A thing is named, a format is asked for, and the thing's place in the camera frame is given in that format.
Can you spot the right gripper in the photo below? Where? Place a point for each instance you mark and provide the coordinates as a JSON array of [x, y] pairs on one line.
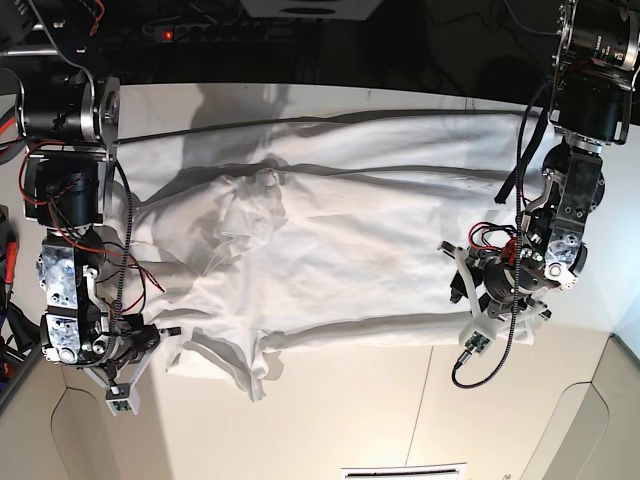
[[120, 367]]

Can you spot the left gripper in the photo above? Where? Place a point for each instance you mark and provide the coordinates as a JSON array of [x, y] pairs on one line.
[[493, 270]]

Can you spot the white t-shirt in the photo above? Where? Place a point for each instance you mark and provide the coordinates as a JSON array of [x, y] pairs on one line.
[[296, 236]]

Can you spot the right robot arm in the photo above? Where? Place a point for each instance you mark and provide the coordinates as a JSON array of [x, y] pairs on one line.
[[66, 115]]

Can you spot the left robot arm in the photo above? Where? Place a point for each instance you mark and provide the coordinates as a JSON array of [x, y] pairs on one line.
[[557, 180]]

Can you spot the orange grey pliers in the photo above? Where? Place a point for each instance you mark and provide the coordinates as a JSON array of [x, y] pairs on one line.
[[11, 143]]

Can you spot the black power strip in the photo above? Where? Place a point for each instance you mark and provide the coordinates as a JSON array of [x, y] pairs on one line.
[[165, 33]]

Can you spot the grey box at top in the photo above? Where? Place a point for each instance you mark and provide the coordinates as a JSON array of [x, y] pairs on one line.
[[353, 10]]

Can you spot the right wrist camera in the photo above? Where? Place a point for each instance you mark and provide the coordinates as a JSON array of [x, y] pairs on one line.
[[123, 399]]

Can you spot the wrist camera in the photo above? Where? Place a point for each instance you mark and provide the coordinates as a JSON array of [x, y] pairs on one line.
[[474, 341], [123, 399]]

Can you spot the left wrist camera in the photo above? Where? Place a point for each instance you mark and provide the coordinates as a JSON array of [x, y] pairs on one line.
[[474, 341]]

